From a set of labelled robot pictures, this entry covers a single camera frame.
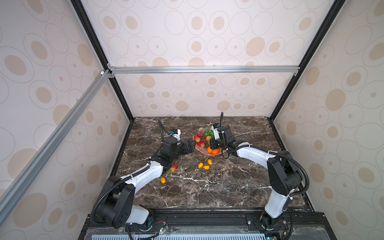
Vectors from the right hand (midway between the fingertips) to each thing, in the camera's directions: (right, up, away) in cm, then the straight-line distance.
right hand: (210, 139), depth 94 cm
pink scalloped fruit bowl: (-4, -7, +3) cm, 9 cm away
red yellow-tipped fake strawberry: (-9, +1, +5) cm, 10 cm away
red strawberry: (-2, +1, -2) cm, 3 cm away
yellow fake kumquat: (-6, -16, -1) cm, 17 cm away
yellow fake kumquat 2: (-1, -14, 0) cm, 14 cm away
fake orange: (+2, -8, 0) cm, 8 cm away
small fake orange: (-1, -7, +3) cm, 7 cm away
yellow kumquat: (-29, -24, -7) cm, 38 cm away
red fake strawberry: (-6, -4, +5) cm, 9 cm away
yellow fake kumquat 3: (-3, -17, -2) cm, 17 cm away
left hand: (-10, 0, -11) cm, 15 cm away
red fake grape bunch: (-6, +3, +6) cm, 9 cm away
